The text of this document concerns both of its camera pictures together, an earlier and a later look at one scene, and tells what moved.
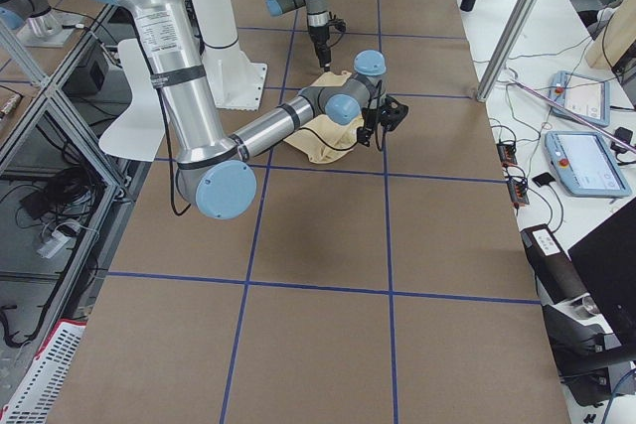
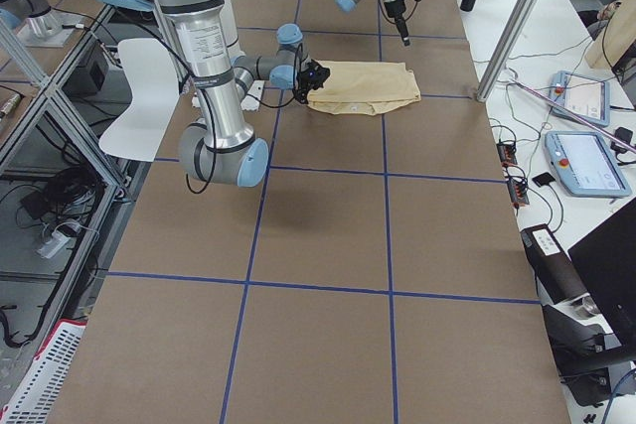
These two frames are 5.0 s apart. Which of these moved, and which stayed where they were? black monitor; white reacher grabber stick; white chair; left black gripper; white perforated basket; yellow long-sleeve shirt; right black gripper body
Moved: left black gripper; yellow long-sleeve shirt; right black gripper body
Stayed: white reacher grabber stick; white perforated basket; white chair; black monitor
